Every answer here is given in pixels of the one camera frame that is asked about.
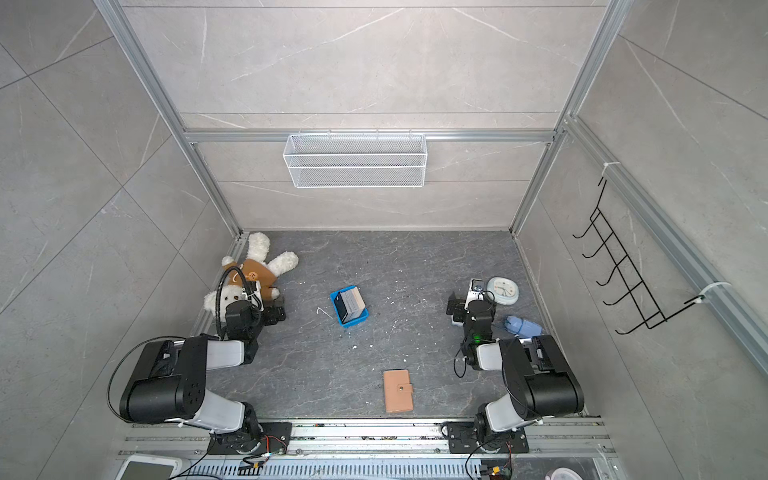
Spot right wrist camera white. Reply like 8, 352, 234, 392
467, 278, 485, 299

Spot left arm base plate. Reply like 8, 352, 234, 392
207, 422, 293, 456

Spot white round clock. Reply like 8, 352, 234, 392
486, 277, 520, 306

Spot pink white round object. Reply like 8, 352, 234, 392
544, 467, 583, 480

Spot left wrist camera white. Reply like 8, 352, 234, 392
244, 280, 263, 311

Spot white tablet device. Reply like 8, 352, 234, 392
115, 454, 189, 480

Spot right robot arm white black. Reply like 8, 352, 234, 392
446, 291, 585, 443

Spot aluminium rail front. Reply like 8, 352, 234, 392
113, 417, 625, 479

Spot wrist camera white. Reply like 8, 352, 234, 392
467, 278, 485, 299
244, 280, 263, 311

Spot tan leather card holder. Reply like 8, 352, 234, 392
383, 370, 414, 413

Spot blue dish brush toy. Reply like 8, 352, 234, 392
504, 315, 543, 338

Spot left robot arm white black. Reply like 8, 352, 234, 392
109, 260, 285, 453

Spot white teddy bear brown shirt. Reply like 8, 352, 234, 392
219, 232, 299, 320

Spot stack of credit cards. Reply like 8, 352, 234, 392
334, 286, 367, 324

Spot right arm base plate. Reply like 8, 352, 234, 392
441, 421, 530, 454

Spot black wire hook rack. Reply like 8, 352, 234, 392
571, 177, 706, 336

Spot white wire mesh basket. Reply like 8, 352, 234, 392
283, 133, 428, 189

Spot blue card box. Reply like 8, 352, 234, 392
329, 284, 370, 329

